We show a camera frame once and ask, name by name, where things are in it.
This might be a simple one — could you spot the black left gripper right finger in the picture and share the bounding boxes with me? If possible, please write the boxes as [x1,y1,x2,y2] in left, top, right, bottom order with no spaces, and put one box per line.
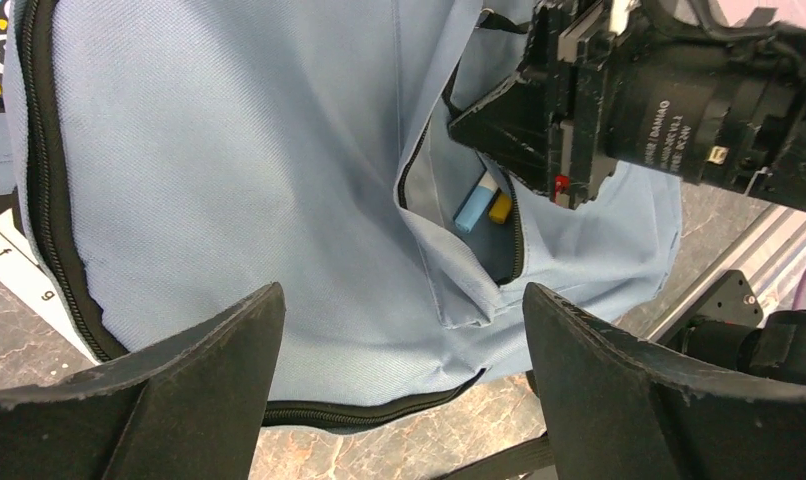
[523,283,806,479]

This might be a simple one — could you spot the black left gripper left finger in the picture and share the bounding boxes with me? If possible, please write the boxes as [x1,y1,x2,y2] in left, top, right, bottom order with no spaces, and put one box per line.
[0,284,285,479]

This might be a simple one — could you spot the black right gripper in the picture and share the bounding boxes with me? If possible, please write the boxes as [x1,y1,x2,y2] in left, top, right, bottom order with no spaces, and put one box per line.
[447,1,618,210]

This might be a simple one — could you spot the yellow pencil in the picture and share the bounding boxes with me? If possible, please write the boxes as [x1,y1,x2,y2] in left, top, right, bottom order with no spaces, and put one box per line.
[488,192,513,225]

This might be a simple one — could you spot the light blue pencil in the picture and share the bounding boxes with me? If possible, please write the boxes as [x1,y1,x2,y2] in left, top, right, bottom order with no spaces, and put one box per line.
[454,171,498,234]

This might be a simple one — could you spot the blue student backpack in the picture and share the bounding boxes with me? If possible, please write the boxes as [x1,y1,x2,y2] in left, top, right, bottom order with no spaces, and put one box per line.
[2,1,680,431]

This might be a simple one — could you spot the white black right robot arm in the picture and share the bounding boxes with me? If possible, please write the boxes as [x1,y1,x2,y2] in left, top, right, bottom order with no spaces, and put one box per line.
[448,1,806,212]

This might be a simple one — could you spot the black white checkerboard mat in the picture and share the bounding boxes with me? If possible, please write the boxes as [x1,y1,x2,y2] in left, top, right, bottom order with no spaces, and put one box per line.
[0,0,100,366]

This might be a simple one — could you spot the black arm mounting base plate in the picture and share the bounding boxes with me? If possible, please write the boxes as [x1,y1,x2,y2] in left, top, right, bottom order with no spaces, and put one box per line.
[650,270,764,345]

